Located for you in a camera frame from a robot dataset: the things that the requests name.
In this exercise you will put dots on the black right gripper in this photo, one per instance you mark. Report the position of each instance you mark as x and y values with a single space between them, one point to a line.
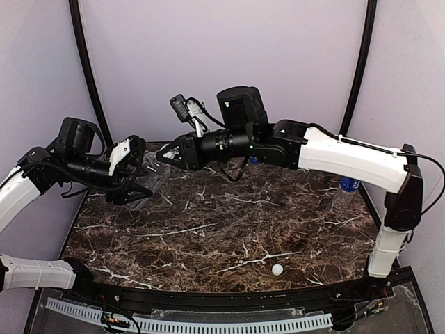
188 152

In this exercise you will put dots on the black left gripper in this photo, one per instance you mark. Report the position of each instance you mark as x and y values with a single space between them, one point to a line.
124 180

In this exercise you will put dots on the clear plastic bottle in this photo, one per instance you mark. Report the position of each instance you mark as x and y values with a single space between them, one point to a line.
152 176

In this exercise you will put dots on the white bottle cap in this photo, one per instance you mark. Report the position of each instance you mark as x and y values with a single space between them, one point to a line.
277 269

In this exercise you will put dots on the blue label Pocari bottle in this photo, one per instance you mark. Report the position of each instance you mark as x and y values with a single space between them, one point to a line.
345 192

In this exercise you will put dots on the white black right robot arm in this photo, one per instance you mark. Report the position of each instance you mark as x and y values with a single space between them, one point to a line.
296 145

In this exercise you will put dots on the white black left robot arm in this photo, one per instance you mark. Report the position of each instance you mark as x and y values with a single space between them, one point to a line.
67 160

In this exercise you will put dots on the blue cap water bottle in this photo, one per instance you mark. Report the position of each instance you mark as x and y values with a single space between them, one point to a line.
255 161

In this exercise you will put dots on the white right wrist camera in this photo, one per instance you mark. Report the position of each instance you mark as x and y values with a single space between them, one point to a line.
190 111

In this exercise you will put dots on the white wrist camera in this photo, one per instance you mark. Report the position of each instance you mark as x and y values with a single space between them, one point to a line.
190 111
118 153

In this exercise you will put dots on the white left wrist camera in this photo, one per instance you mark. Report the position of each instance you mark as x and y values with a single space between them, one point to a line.
118 153

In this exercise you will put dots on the black front frame rail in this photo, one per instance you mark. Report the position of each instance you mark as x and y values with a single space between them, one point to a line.
339 297

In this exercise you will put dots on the white slotted cable duct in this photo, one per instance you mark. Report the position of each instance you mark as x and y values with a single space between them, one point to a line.
174 321

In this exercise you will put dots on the black left corner frame post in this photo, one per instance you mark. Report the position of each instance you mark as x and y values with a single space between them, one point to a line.
86 65

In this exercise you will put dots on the black corner frame post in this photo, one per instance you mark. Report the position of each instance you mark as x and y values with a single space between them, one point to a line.
86 65
365 44

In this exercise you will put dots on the black right corner frame post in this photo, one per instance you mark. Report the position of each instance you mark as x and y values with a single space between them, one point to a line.
365 44

